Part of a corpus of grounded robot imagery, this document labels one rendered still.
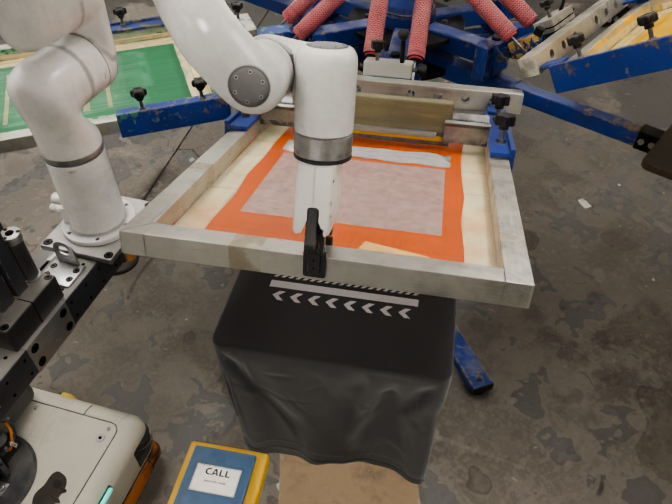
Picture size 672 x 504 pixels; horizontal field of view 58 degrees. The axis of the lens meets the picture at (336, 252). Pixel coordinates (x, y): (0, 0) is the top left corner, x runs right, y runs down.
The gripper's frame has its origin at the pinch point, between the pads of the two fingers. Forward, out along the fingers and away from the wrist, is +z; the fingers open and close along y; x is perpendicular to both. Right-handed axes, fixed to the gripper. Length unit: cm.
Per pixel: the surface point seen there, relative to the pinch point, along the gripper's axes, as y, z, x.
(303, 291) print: -26.7, 24.1, -7.6
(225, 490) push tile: 15.0, 33.3, -9.6
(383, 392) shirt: -15.8, 37.2, 10.9
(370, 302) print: -26.3, 24.1, 6.0
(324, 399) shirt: -16.1, 41.7, -0.4
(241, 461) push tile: 10.4, 32.0, -8.7
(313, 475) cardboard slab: -57, 112, -9
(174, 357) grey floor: -92, 105, -70
